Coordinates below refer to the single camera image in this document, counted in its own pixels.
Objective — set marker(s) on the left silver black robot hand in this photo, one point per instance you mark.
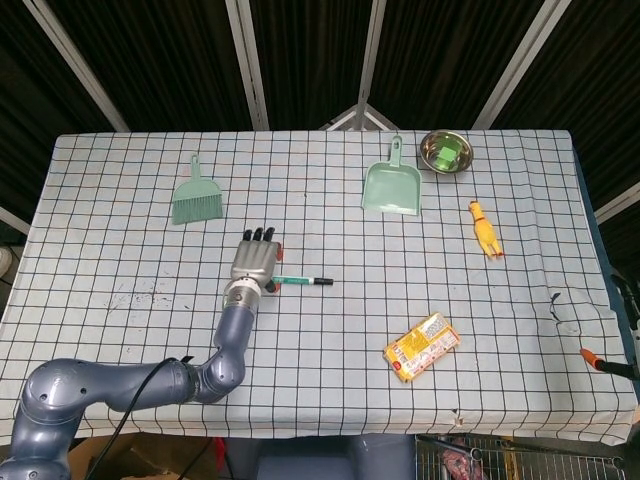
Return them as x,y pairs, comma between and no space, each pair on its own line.
255,260

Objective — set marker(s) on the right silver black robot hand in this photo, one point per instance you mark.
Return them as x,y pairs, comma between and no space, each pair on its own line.
620,369

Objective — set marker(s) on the green white marker body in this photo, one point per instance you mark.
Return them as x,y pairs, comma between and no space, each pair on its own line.
295,280

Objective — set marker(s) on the black marker cap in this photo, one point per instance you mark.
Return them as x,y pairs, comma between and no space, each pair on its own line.
324,282

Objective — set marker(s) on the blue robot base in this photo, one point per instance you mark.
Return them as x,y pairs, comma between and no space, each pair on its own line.
335,460

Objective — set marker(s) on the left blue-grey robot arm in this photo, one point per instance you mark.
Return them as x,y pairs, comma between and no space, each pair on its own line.
230,360

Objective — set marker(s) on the green hand brush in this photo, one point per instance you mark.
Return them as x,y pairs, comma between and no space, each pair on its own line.
197,202

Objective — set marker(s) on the white black checkered tablecloth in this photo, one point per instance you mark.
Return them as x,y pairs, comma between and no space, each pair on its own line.
350,240

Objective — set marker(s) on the green plastic dustpan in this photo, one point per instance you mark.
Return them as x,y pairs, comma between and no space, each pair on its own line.
392,192

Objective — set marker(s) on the yellow snack packet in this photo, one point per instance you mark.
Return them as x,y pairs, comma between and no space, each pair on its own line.
422,347

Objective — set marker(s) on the yellow rubber chicken toy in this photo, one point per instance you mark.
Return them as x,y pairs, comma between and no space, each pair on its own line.
485,232

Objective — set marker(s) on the green block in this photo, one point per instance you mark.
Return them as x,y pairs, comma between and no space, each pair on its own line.
447,156

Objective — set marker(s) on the brown cardboard box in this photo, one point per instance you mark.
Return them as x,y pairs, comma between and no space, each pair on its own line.
145,460

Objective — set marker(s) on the stainless steel bowl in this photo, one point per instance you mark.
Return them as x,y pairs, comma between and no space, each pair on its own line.
465,155

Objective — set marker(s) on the white round object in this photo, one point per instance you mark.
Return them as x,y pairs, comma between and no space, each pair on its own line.
4,262

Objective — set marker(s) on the white metal frame post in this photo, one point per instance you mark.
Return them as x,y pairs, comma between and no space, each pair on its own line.
520,70
620,202
12,220
80,70
372,50
247,60

